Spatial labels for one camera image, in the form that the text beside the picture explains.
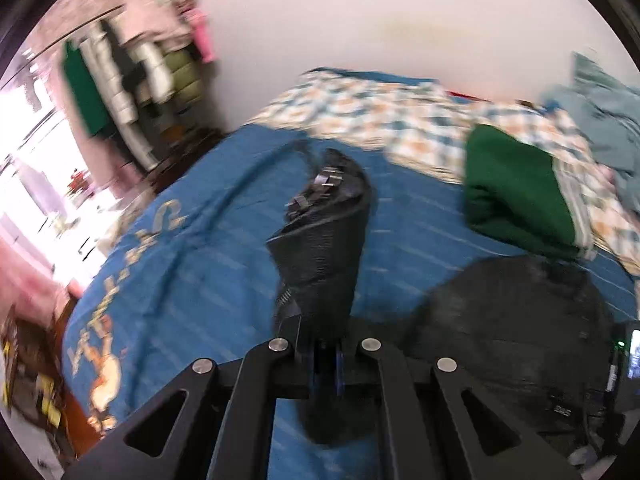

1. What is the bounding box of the black leather jacket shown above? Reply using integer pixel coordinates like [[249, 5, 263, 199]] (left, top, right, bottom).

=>
[[264, 147, 626, 446]]

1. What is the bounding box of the pile of clothes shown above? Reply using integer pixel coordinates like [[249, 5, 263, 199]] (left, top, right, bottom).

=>
[[61, 0, 217, 176]]

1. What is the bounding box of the blue striped bed sheet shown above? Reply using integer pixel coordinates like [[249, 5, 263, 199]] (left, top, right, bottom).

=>
[[60, 66, 640, 480]]

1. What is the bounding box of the folded green garment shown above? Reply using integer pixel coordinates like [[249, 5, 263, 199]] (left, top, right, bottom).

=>
[[463, 125, 596, 260]]

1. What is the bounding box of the light blue quilt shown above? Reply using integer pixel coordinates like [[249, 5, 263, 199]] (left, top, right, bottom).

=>
[[540, 52, 639, 214]]

